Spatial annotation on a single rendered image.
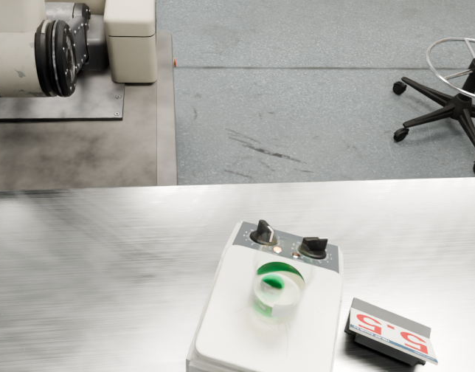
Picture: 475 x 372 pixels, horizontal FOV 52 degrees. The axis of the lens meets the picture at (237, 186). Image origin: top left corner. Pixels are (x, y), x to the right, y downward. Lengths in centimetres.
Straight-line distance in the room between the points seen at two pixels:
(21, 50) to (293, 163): 101
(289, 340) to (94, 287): 24
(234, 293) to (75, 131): 93
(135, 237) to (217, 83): 151
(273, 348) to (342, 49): 207
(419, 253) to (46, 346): 45
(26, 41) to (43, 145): 28
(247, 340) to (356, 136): 156
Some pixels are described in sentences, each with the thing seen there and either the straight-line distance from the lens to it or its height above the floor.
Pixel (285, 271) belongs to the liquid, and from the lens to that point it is 44.
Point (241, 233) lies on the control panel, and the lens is 55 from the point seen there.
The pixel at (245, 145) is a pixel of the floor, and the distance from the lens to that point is 180.
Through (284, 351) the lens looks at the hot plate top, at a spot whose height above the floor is 84.
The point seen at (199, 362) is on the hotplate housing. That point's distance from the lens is 46.
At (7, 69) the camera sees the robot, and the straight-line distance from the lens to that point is 115.
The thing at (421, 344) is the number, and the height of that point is 77.
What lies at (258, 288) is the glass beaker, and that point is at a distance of 41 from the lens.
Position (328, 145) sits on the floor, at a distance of 187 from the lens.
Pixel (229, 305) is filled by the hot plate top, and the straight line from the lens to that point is 46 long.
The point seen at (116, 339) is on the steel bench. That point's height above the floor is 75.
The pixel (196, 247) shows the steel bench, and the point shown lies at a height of 75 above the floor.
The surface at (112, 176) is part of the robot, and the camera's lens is 120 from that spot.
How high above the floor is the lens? 124
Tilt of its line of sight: 49 degrees down
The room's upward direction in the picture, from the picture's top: 7 degrees clockwise
